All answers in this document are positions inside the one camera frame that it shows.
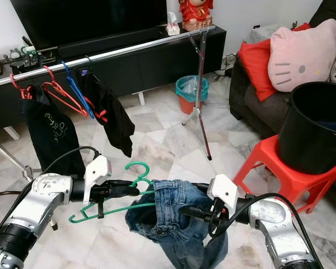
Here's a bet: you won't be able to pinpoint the black plastic bucket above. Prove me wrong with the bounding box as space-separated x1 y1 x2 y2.
278 81 336 174

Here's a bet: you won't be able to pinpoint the black flat television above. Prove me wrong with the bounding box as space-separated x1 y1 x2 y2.
10 0 169 51

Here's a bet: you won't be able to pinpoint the red bin with teal bag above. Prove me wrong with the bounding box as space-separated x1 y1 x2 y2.
175 76 209 115

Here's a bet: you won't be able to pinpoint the green plastic hanger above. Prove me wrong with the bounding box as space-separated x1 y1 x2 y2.
68 161 163 224

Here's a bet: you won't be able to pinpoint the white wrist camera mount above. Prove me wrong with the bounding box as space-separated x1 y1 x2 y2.
207 174 241 219
83 155 113 202

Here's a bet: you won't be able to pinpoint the red plastic hanger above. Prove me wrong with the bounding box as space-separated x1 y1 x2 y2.
42 66 90 117
10 73 33 100

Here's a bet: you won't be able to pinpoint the black garment with green print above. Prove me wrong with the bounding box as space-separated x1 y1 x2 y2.
21 84 86 180

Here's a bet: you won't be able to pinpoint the pink cat face cushion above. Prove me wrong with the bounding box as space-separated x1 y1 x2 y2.
268 18 336 93

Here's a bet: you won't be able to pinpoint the blue denim jeans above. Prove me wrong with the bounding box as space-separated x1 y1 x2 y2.
125 179 229 269

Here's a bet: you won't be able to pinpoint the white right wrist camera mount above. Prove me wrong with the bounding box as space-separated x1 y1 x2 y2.
207 174 241 219

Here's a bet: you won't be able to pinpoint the silver metal clothes rack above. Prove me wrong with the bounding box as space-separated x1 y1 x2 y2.
0 25 216 185

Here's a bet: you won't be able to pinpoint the black soundbar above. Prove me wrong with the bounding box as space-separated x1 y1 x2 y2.
59 25 169 59

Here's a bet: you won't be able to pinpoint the blue plastic hanger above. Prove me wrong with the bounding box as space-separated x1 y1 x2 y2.
62 61 97 119

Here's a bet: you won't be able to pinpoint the red robed figurine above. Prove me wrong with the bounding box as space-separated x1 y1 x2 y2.
178 0 214 31

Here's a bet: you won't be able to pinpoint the lace covered side table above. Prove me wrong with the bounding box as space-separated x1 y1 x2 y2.
244 25 292 45

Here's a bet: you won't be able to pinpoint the dark grey fabric sofa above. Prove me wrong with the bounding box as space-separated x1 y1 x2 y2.
228 0 336 169

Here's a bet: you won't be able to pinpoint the white tissue box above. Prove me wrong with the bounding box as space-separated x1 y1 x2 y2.
166 11 181 36

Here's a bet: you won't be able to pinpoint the red square cushion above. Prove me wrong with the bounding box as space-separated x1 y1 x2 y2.
238 22 311 103

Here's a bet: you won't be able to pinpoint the red plastic stool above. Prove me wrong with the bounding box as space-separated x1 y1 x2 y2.
232 134 336 215

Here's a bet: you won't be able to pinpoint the black television console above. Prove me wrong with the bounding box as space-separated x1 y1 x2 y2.
0 25 226 135

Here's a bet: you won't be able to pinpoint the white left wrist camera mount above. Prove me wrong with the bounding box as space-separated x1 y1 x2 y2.
83 155 113 202

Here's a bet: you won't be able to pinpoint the plain black garment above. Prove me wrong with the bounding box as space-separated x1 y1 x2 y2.
78 70 135 157

